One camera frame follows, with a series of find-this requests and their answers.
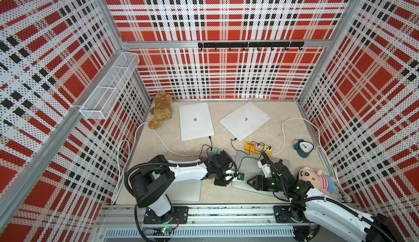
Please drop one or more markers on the pink pig plush toy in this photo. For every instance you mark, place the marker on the pink pig plush toy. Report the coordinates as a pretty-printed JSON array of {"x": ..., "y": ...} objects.
[{"x": 324, "y": 183}]

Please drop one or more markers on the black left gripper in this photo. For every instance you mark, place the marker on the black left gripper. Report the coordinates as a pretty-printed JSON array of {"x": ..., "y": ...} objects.
[{"x": 220, "y": 182}]

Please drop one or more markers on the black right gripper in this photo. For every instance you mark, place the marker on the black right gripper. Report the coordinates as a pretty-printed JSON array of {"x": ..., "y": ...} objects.
[{"x": 259, "y": 180}]

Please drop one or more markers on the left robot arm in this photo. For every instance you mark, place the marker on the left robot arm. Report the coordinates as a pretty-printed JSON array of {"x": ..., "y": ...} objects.
[{"x": 147, "y": 182}]

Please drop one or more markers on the black hook rail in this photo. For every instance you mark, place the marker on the black hook rail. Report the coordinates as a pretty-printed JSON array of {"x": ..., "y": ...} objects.
[{"x": 245, "y": 45}]

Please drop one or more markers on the white laptop right back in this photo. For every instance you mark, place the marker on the white laptop right back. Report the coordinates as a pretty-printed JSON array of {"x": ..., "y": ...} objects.
[{"x": 245, "y": 120}]

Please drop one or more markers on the brown teddy bear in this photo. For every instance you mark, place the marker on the brown teddy bear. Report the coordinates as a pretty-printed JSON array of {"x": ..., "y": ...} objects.
[{"x": 161, "y": 109}]

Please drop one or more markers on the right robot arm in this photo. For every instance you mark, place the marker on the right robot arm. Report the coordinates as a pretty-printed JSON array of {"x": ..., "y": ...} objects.
[{"x": 309, "y": 195}]

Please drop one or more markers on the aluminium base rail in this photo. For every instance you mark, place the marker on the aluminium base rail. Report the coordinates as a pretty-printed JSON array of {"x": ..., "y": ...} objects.
[{"x": 120, "y": 223}]

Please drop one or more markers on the white laptop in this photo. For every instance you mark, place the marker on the white laptop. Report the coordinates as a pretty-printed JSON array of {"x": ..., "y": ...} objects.
[
  {"x": 195, "y": 121},
  {"x": 245, "y": 120}
]

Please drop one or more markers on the pink charger adapter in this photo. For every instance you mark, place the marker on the pink charger adapter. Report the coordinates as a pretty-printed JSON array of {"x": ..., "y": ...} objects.
[{"x": 259, "y": 147}]

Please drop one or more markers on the silver laptop front left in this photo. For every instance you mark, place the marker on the silver laptop front left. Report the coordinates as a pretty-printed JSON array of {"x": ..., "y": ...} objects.
[{"x": 188, "y": 191}]

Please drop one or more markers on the teal alarm clock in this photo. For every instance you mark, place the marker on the teal alarm clock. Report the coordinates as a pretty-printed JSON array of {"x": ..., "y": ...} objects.
[{"x": 303, "y": 148}]

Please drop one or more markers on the black charger cable green adapter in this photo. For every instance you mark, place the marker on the black charger cable green adapter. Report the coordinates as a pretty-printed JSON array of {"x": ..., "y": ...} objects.
[{"x": 210, "y": 146}]

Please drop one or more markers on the silver laptop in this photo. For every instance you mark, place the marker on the silver laptop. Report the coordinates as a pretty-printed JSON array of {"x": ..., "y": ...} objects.
[
  {"x": 249, "y": 169},
  {"x": 188, "y": 191}
]

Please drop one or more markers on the yellow power strip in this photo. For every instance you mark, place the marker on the yellow power strip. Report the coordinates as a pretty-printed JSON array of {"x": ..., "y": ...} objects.
[{"x": 250, "y": 147}]

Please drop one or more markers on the silver laptop front right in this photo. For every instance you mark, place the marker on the silver laptop front right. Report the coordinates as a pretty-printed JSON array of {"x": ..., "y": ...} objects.
[{"x": 249, "y": 169}]

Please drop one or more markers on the white laptop left back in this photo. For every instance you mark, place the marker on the white laptop left back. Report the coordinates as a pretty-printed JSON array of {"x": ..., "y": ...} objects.
[{"x": 195, "y": 121}]

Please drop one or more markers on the black charger cable yellow adapter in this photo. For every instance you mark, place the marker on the black charger cable yellow adapter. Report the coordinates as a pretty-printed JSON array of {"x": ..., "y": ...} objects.
[{"x": 247, "y": 155}]

